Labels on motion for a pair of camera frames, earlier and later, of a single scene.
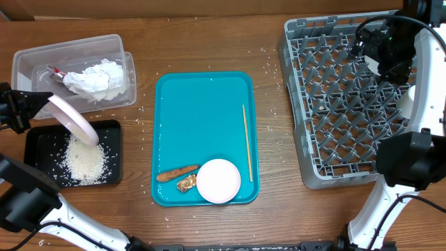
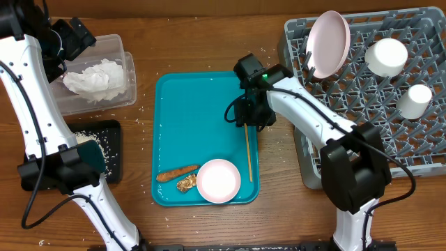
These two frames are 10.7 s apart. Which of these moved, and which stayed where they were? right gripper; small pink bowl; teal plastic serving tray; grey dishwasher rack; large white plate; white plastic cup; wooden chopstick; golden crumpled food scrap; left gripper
Moved: left gripper; large white plate; right gripper
Stayed: golden crumpled food scrap; wooden chopstick; white plastic cup; teal plastic serving tray; grey dishwasher rack; small pink bowl
